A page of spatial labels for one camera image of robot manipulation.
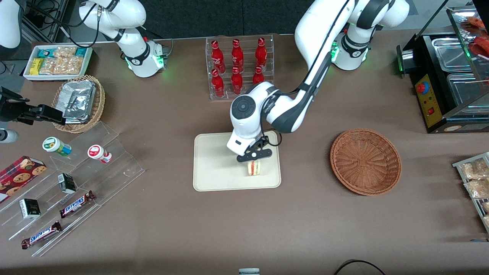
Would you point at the black metal rack frame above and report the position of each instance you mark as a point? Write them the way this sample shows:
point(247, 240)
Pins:
point(42, 19)

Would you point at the steel warmer pan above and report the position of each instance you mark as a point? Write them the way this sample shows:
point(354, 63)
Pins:
point(452, 53)
point(468, 89)

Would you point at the clear acrylic bottle rack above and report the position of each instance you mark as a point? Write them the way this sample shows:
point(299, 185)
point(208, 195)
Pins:
point(225, 95)

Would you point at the grey metal snack tray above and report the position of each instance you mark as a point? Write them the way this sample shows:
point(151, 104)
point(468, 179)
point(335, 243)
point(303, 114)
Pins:
point(458, 165)

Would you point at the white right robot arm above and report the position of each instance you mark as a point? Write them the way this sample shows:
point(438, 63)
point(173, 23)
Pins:
point(130, 15)

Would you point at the red plaid cookie box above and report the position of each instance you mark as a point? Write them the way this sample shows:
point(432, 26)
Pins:
point(19, 176)

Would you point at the red cola bottle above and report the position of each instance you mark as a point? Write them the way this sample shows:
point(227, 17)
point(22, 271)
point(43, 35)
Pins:
point(217, 57)
point(261, 53)
point(217, 86)
point(237, 55)
point(258, 76)
point(237, 84)

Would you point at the clear bag of pastry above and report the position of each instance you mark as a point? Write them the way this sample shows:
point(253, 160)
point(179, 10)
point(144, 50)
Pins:
point(473, 169)
point(486, 220)
point(486, 207)
point(477, 188)

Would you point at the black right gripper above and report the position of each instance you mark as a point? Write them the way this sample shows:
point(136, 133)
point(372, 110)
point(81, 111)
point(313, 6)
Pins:
point(10, 111)

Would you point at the light wicker basket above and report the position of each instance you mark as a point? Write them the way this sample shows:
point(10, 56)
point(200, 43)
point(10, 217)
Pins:
point(98, 103)

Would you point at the grey white device edge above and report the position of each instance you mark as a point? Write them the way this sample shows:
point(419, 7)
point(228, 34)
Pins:
point(249, 271)

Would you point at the red lid yogurt cup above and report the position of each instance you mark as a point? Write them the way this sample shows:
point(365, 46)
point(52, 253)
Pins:
point(98, 153)

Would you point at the triangular sandwich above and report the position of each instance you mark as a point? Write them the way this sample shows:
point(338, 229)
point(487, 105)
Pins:
point(254, 169)

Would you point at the yellow snack pack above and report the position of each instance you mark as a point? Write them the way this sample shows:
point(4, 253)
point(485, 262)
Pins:
point(36, 67)

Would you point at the green lid yogurt cup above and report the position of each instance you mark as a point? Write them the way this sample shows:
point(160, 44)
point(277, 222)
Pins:
point(55, 146)

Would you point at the black glass food warmer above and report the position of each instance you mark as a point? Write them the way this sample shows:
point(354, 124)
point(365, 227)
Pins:
point(429, 107)

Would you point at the silver foil pack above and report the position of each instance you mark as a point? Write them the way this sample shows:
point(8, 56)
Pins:
point(78, 87)
point(78, 109)

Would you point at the cream plastic serving tray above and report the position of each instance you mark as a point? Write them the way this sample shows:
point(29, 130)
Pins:
point(214, 164)

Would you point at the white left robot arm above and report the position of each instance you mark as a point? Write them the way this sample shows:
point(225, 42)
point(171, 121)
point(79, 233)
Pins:
point(321, 30)

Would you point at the clear acrylic stepped display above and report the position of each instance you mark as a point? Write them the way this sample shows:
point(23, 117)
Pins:
point(114, 172)

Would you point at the brown snickers bar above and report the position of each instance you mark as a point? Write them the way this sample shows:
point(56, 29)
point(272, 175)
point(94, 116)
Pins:
point(76, 204)
point(41, 235)

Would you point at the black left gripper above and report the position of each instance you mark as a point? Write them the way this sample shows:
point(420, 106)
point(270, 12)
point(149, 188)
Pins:
point(262, 143)

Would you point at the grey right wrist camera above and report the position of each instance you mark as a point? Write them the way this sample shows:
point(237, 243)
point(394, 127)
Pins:
point(8, 136)

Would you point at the round brown wicker basket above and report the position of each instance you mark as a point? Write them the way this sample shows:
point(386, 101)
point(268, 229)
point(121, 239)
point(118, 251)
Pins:
point(365, 162)

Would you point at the teal snack pack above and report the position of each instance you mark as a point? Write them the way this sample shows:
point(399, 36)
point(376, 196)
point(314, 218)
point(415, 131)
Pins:
point(46, 53)

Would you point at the clear bag of crackers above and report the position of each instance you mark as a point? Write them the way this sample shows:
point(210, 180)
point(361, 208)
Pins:
point(61, 65)
point(65, 51)

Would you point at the white rectangular snack bin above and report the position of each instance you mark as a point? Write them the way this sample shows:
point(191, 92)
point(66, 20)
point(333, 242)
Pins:
point(27, 76)

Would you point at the orange fried food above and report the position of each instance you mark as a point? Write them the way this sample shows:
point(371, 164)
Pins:
point(479, 34)

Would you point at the small black carton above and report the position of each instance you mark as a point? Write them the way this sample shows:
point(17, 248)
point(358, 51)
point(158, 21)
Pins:
point(67, 183)
point(29, 208)

